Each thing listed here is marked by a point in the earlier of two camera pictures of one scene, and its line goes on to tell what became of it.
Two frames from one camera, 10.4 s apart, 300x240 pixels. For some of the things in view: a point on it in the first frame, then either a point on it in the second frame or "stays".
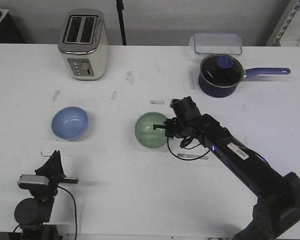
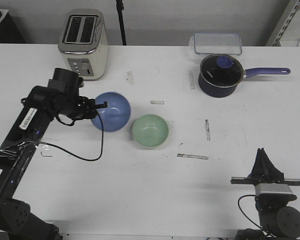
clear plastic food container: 204,43 stays
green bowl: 144,132 stays
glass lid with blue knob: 221,70 stays
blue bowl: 69,123 -> 116,116
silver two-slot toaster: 84,44 stays
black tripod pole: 120,6 stays
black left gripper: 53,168 -> 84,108
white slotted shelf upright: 293,8 stays
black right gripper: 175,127 -> 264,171
